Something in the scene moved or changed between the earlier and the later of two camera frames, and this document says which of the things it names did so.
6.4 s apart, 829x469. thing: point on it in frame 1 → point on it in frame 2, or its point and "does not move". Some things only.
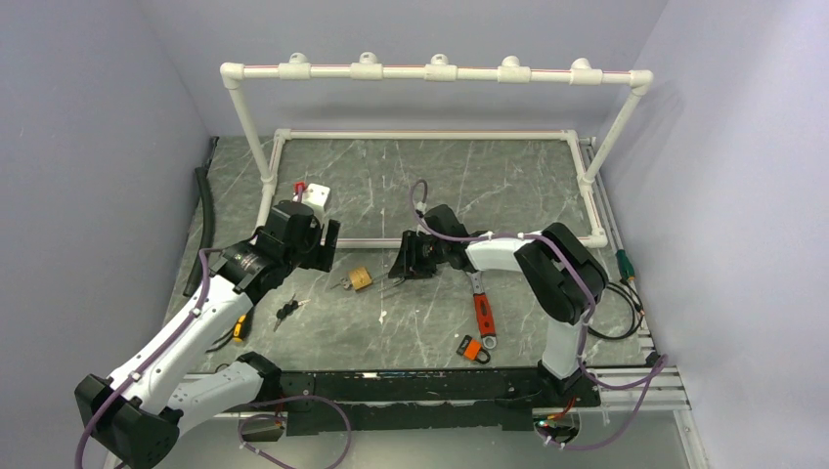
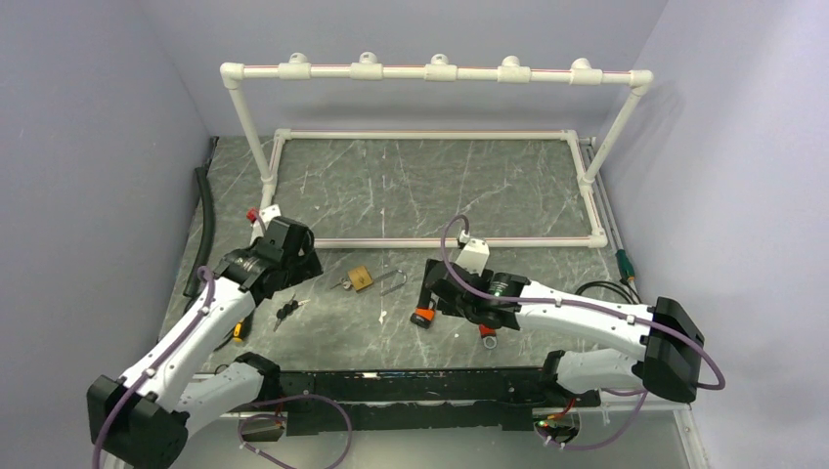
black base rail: x=331 y=401 does not move
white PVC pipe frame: x=633 y=80 does not move
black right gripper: x=409 y=265 → x=424 y=297
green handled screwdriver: x=627 y=269 does not move
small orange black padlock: x=471 y=349 → x=424 y=316
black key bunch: x=287 y=309 does not move
